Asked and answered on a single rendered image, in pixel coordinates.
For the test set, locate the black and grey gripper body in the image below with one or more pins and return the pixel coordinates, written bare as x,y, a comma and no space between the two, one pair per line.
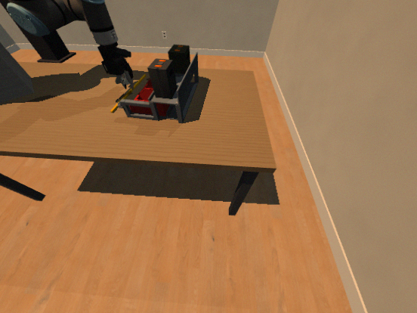
114,63

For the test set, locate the yellow long bar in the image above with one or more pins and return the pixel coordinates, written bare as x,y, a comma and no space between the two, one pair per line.
129,92

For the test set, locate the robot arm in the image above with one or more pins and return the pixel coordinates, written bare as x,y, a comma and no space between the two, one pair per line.
41,17

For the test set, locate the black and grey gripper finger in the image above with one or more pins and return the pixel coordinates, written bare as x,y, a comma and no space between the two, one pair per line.
128,74
120,79

